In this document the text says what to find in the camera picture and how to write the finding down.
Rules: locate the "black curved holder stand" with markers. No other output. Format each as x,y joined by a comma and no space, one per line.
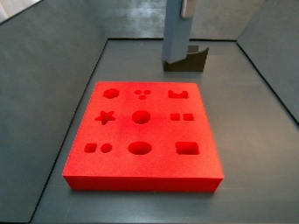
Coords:
194,62

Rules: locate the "red shape sorting board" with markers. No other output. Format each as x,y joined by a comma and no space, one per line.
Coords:
144,140

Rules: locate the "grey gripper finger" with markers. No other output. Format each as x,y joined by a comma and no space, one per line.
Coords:
187,8

